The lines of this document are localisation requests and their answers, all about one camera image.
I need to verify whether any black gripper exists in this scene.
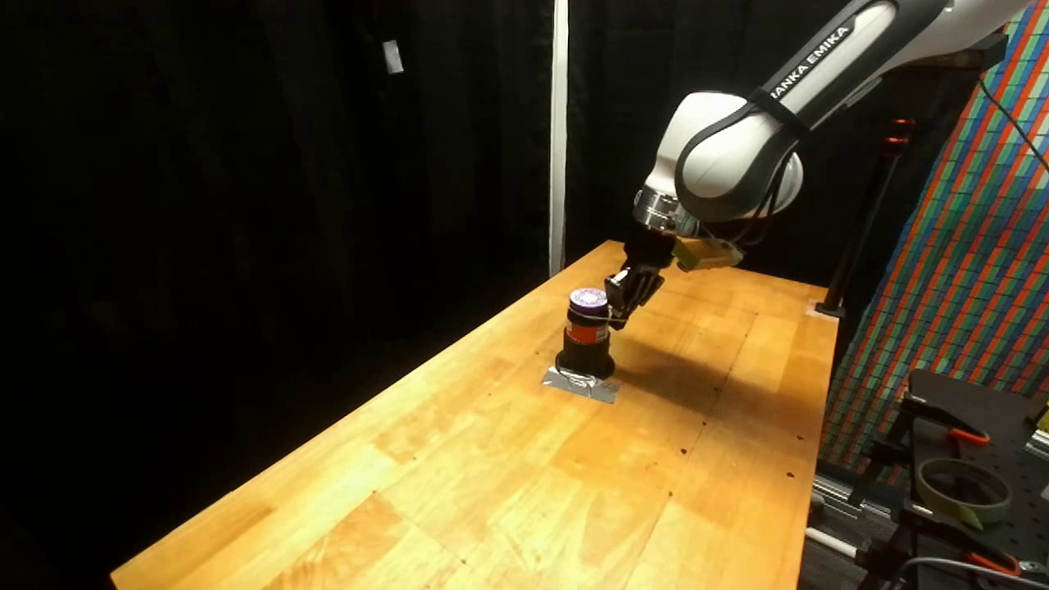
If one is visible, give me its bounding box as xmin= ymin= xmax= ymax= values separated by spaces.
xmin=603 ymin=229 xmax=677 ymax=335

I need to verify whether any dark bottle with purple cap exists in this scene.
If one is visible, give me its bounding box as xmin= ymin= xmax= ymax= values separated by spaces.
xmin=554 ymin=286 xmax=621 ymax=381

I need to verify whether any white vertical pole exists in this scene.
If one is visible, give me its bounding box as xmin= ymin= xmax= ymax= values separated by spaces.
xmin=543 ymin=0 xmax=572 ymax=275

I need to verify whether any black clamp stand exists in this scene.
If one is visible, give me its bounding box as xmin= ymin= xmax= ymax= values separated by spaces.
xmin=814 ymin=111 xmax=920 ymax=320

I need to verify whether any colourful checkered panel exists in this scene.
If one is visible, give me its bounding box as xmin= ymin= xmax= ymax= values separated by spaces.
xmin=818 ymin=0 xmax=1049 ymax=475

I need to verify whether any black perforated metal plate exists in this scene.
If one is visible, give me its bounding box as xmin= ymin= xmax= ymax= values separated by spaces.
xmin=871 ymin=367 xmax=1049 ymax=570

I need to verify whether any yellowish tape roll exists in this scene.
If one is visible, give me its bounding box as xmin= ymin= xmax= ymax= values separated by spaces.
xmin=916 ymin=451 xmax=1017 ymax=530

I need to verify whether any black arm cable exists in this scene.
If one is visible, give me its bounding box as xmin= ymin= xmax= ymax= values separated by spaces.
xmin=673 ymin=92 xmax=816 ymax=224

